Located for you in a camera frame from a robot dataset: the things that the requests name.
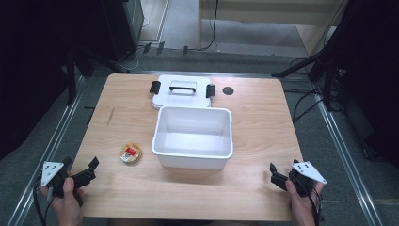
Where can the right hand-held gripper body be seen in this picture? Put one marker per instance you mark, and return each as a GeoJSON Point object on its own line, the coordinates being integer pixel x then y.
{"type": "Point", "coordinates": [306, 172]}

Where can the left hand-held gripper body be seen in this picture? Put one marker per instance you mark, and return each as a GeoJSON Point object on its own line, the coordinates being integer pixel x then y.
{"type": "Point", "coordinates": [51, 172]}

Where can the person's right hand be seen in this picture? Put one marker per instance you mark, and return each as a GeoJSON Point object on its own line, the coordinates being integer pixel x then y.
{"type": "Point", "coordinates": [301, 205]}

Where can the person's left hand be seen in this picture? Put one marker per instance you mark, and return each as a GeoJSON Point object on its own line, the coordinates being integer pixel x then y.
{"type": "Point", "coordinates": [67, 204]}

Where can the round yellow tin red label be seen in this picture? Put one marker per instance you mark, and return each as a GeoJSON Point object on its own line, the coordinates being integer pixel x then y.
{"type": "Point", "coordinates": [130, 153]}

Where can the white plastic storage box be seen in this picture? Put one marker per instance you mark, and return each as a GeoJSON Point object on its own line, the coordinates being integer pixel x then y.
{"type": "Point", "coordinates": [193, 138]}

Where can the black round table grommet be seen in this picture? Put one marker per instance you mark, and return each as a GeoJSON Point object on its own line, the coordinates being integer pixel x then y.
{"type": "Point", "coordinates": [228, 90]}

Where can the black tripod stand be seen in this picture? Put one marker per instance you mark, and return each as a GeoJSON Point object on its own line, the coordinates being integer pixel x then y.
{"type": "Point", "coordinates": [326, 69]}
{"type": "Point", "coordinates": [73, 67]}

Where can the white lid with black latches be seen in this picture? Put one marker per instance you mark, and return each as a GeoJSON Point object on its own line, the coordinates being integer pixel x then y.
{"type": "Point", "coordinates": [182, 94]}

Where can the black computer tower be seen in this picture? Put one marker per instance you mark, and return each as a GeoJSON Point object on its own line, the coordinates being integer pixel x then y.
{"type": "Point", "coordinates": [122, 28]}

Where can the light wooden furniture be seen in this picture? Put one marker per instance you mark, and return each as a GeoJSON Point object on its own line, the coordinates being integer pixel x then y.
{"type": "Point", "coordinates": [266, 12]}

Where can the metal floor rail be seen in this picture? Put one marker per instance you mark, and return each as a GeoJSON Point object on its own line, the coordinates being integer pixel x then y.
{"type": "Point", "coordinates": [345, 157]}
{"type": "Point", "coordinates": [47, 150]}

